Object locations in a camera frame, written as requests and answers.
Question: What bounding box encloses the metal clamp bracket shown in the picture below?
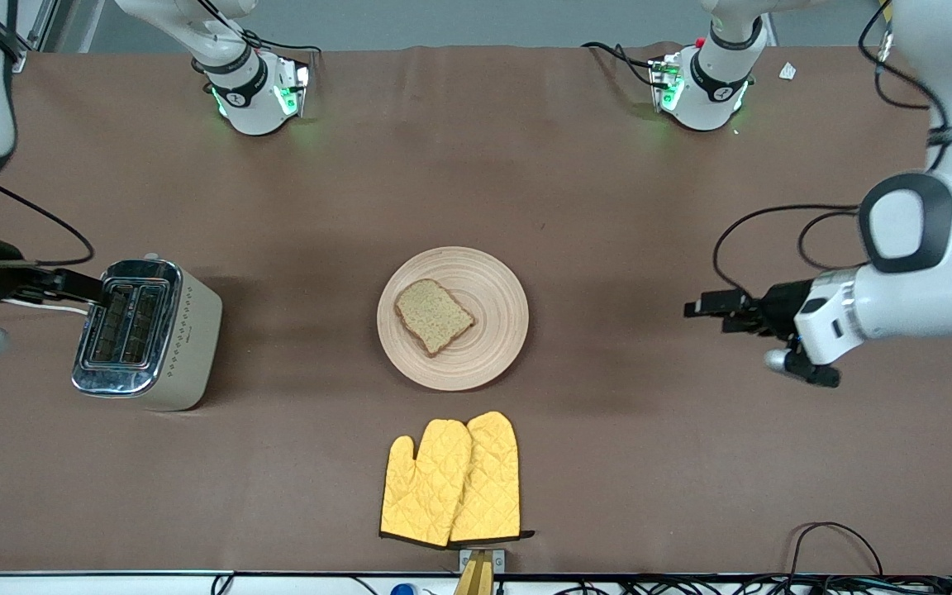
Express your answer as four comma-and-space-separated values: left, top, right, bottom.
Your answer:
459, 548, 507, 574

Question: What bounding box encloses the black left arm base cable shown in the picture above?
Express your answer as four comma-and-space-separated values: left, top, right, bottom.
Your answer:
582, 41, 660, 87

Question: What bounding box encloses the round wooden plate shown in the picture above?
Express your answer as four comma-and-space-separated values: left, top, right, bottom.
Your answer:
377, 246, 530, 393

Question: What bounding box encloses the black arm base cable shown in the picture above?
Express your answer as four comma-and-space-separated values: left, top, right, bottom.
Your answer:
582, 41, 660, 87
192, 0, 321, 55

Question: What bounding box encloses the black cable bundle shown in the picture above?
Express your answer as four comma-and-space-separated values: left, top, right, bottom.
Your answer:
555, 574, 952, 595

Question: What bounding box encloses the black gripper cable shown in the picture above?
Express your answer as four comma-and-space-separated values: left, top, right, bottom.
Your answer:
0, 179, 96, 268
712, 204, 862, 292
797, 212, 867, 271

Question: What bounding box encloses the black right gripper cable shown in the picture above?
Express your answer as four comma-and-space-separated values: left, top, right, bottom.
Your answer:
0, 179, 96, 268

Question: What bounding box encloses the grey metal frame post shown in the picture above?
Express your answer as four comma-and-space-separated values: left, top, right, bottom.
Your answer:
13, 0, 60, 74

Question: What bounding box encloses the white toaster power cord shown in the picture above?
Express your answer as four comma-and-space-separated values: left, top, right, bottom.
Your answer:
3, 298, 93, 317

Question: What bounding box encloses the black looped cable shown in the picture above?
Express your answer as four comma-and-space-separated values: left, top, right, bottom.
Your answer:
786, 521, 886, 579

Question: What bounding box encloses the yellow quilted oven mitt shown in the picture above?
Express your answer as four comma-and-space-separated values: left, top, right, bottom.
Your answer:
448, 411, 536, 544
379, 419, 474, 548

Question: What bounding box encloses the brown toast slice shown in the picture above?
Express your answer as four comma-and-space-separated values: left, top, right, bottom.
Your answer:
394, 278, 476, 358

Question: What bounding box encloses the black right arm base cable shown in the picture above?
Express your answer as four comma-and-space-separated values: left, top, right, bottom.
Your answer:
192, 0, 321, 55

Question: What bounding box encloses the chrome and beige toaster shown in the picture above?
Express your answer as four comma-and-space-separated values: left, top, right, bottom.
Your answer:
71, 255, 223, 412

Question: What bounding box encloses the yellow wooden strip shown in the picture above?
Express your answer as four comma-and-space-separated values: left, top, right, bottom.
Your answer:
453, 552, 495, 595

